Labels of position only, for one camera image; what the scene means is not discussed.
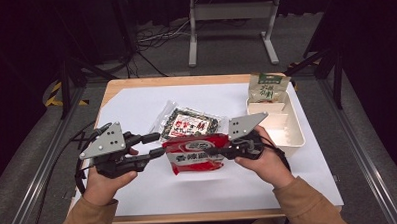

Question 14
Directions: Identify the white metal stand frame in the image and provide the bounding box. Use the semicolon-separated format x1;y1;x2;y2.
186;0;284;68

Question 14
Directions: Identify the clear dried seaweed packet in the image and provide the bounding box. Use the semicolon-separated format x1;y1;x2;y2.
148;97;229;143

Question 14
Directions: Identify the wooden table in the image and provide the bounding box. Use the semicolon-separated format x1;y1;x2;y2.
63;70;344;224

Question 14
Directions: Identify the yellow black hazard tape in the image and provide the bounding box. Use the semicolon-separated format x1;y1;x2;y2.
44;80;90;108

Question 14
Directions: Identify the red instant noodle packet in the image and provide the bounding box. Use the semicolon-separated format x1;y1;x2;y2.
161;132;233;176

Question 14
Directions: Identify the person's right hand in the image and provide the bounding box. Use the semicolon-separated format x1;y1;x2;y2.
233;123;295;192

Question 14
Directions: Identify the black metal stand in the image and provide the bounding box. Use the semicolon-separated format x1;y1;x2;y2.
55;44;121;120
283;46;346;112

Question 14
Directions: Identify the person's left hand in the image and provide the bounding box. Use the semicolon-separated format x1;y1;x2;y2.
82;147;142;208

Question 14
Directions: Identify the cream plastic divided tray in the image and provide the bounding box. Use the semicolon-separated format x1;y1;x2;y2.
245;89;307;150

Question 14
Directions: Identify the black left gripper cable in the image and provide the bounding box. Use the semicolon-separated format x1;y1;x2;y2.
68;121;115;197

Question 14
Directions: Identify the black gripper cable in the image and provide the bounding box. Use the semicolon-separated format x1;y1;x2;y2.
262;138;293;175
68;121;115;197

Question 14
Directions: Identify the bundle of floor cables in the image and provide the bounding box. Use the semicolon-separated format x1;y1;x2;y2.
124;20;195;78

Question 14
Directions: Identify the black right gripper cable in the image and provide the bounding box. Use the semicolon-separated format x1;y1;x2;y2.
262;138;293;175

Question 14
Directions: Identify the beige snack pouch green label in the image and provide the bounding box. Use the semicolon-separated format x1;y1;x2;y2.
246;71;292;105

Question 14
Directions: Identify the aluminium floor rail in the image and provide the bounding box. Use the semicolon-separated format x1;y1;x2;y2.
0;85;91;224
318;74;397;224

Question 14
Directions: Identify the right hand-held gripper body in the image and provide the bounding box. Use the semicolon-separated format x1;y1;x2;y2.
224;111;271;161

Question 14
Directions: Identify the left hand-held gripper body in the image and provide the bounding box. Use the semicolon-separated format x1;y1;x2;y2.
78;120;153;181

